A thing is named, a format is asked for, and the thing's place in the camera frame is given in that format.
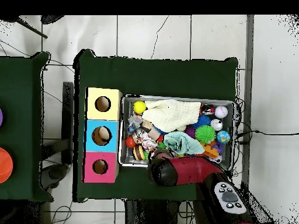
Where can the blue spiky ball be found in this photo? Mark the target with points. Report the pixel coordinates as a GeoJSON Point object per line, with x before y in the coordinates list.
{"type": "Point", "coordinates": [202, 120]}

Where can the mint green cloth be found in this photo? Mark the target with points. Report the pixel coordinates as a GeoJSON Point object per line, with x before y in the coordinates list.
{"type": "Point", "coordinates": [184, 142]}

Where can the orange plastic bowl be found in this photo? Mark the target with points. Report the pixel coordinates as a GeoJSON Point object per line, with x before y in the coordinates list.
{"type": "Point", "coordinates": [5, 165]}

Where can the blue globe ball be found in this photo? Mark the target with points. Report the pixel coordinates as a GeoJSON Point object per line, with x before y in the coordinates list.
{"type": "Point", "coordinates": [223, 137]}

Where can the red-orange ball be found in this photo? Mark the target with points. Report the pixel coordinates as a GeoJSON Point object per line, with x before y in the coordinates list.
{"type": "Point", "coordinates": [130, 142]}

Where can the yellow ball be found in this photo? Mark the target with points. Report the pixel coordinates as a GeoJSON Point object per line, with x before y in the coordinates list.
{"type": "Point", "coordinates": [139, 107]}

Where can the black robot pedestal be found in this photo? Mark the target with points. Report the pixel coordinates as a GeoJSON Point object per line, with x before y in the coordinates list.
{"type": "Point", "coordinates": [140, 213]}

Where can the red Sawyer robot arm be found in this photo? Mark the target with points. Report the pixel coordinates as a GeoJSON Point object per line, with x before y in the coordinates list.
{"type": "Point", "coordinates": [191, 170]}

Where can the person's foot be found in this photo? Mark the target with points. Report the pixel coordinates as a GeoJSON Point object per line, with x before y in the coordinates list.
{"type": "Point", "coordinates": [52, 19]}

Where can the large green spiky ball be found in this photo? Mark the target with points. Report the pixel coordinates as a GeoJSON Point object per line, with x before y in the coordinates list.
{"type": "Point", "coordinates": [205, 134]}

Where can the wooden three-hole sorting box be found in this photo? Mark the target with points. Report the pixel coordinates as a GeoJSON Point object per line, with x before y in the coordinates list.
{"type": "Point", "coordinates": [112, 144]}

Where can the shallow clear mesh bin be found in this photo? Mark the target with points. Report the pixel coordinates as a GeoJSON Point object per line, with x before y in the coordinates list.
{"type": "Point", "coordinates": [125, 109]}

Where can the cream muslin cloth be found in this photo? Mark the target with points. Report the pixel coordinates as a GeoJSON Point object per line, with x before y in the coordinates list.
{"type": "Point", "coordinates": [170, 115]}

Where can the orange plastic toy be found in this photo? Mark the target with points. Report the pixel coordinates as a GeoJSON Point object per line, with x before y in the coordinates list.
{"type": "Point", "coordinates": [211, 151]}

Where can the dark green tablecloth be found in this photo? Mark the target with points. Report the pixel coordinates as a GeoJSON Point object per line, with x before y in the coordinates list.
{"type": "Point", "coordinates": [158, 77]}
{"type": "Point", "coordinates": [21, 93]}

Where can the black tripod leg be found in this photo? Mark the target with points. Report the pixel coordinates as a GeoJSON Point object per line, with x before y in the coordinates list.
{"type": "Point", "coordinates": [30, 28]}

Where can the brown striped burger toy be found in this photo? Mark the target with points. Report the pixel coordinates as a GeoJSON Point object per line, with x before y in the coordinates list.
{"type": "Point", "coordinates": [138, 152]}

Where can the white baseball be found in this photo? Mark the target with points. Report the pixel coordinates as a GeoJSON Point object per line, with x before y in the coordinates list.
{"type": "Point", "coordinates": [221, 112]}

